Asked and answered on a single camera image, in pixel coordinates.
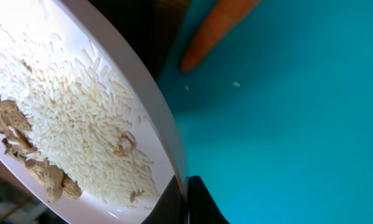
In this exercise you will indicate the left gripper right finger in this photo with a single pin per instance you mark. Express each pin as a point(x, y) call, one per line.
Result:
point(202, 208)

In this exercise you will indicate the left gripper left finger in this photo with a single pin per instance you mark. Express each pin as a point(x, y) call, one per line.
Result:
point(170, 208)

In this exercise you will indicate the white rice pile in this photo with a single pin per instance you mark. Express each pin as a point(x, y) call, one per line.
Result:
point(80, 114)

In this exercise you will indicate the peanut pile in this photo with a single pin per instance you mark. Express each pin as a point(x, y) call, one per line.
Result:
point(13, 124)

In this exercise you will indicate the orange carrot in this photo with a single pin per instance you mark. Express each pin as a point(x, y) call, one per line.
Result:
point(224, 16)

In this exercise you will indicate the teal serving tray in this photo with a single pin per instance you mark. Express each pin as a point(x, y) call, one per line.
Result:
point(278, 119)

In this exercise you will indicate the black plastic tray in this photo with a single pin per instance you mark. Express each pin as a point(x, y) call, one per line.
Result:
point(149, 26)

